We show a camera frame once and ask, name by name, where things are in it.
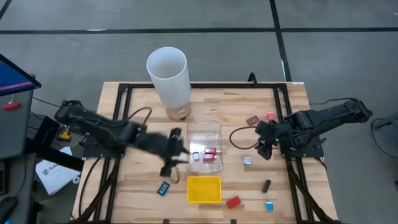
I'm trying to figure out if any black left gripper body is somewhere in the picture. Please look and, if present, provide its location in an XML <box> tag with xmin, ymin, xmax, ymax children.
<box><xmin>159</xmin><ymin>126</ymin><xmax>184</xmax><ymax>179</ymax></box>

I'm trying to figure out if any clear plastic container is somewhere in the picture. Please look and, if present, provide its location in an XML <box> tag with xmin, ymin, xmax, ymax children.
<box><xmin>185</xmin><ymin>120</ymin><xmax>224</xmax><ymax>174</ymax></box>

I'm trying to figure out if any black aluminium table frame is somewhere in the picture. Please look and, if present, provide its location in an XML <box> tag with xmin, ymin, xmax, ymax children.
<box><xmin>74</xmin><ymin>81</ymin><xmax>340</xmax><ymax>224</ymax></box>

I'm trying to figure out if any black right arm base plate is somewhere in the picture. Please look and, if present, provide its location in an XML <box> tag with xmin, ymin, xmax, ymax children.
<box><xmin>279</xmin><ymin>136</ymin><xmax>324</xmax><ymax>158</ymax></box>

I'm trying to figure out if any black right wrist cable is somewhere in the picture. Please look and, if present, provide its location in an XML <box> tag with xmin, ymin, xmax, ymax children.
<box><xmin>229</xmin><ymin>125</ymin><xmax>261</xmax><ymax>151</ymax></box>

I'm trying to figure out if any grey cabinet with blue top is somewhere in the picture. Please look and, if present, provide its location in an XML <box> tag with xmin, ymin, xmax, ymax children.
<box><xmin>0</xmin><ymin>53</ymin><xmax>42</xmax><ymax>160</ymax></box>

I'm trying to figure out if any red handle on cabinet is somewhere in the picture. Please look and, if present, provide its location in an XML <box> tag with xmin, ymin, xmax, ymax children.
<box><xmin>2</xmin><ymin>101</ymin><xmax>22</xmax><ymax>111</ymax></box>

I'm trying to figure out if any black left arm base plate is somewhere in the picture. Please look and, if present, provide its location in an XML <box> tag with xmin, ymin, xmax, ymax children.
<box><xmin>82</xmin><ymin>141</ymin><xmax>127</xmax><ymax>159</ymax></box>

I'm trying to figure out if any white printed paper bag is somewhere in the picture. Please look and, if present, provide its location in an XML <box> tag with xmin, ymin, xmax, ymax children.
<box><xmin>35</xmin><ymin>146</ymin><xmax>82</xmax><ymax>195</ymax></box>

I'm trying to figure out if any red rectangular block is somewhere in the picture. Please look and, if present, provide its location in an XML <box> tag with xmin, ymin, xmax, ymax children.
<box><xmin>226</xmin><ymin>195</ymin><xmax>243</xmax><ymax>210</ymax></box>

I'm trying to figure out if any yellow plastic basket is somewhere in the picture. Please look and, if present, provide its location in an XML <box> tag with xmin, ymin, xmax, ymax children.
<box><xmin>186</xmin><ymin>175</ymin><xmax>223</xmax><ymax>204</ymax></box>

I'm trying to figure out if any small blue digital clock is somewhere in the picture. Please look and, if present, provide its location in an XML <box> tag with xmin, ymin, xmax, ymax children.
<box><xmin>157</xmin><ymin>180</ymin><xmax>171</xmax><ymax>197</ymax></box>

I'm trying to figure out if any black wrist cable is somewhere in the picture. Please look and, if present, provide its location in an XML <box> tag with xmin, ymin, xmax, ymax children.
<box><xmin>124</xmin><ymin>106</ymin><xmax>153</xmax><ymax>127</ymax></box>
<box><xmin>229</xmin><ymin>125</ymin><xmax>261</xmax><ymax>151</ymax></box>

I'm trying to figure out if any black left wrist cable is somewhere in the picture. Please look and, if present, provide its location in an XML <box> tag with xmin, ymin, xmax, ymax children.
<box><xmin>124</xmin><ymin>106</ymin><xmax>153</xmax><ymax>127</ymax></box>

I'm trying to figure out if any white lamp with wooden base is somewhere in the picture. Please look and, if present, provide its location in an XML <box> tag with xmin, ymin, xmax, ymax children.
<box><xmin>146</xmin><ymin>46</ymin><xmax>192</xmax><ymax>121</ymax></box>

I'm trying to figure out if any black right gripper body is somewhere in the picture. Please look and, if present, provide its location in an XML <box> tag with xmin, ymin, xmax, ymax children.
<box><xmin>254</xmin><ymin>119</ymin><xmax>280</xmax><ymax>161</ymax></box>

